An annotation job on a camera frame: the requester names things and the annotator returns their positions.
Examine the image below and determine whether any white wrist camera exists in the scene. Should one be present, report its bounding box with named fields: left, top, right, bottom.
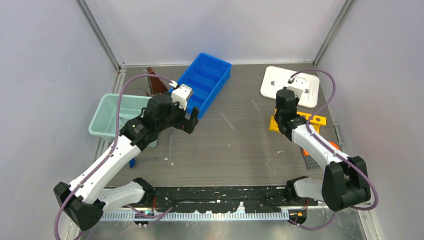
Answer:
left=171, top=84, right=193, bottom=110
left=287, top=76, right=306, bottom=99

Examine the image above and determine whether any light green plastic tub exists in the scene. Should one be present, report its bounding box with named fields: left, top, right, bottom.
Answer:
left=88, top=93, right=150, bottom=143

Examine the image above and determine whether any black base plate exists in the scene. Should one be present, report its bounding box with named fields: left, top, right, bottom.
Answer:
left=130, top=185, right=318, bottom=214

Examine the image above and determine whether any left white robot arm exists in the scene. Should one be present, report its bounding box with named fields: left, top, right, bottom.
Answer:
left=53, top=93, right=200, bottom=231

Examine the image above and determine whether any short clear glass tube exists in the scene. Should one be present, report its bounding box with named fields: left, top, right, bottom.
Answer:
left=251, top=100, right=261, bottom=112

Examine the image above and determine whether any grey building plate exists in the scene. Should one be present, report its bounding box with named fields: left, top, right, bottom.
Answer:
left=300, top=148, right=321, bottom=171

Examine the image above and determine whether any blue divided plastic bin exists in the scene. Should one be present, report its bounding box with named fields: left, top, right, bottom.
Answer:
left=177, top=53, right=232, bottom=120

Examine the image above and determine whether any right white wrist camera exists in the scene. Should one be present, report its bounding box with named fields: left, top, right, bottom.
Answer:
left=287, top=76, right=306, bottom=99

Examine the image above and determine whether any yellow test tube rack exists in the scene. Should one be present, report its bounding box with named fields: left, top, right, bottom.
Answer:
left=268, top=111, right=327, bottom=133

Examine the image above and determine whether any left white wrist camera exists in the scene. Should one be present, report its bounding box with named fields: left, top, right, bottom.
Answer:
left=171, top=84, right=193, bottom=110

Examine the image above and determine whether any brown triangular stand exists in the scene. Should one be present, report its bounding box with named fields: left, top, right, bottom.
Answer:
left=143, top=76, right=168, bottom=97

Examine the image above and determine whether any vertical glass pipette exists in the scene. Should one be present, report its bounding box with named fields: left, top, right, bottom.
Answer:
left=168, top=134, right=174, bottom=166

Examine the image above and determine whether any white plastic tray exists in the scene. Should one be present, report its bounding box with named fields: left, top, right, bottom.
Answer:
left=260, top=66, right=320, bottom=109

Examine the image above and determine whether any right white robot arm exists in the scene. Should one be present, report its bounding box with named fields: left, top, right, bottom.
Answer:
left=274, top=87, right=372, bottom=212

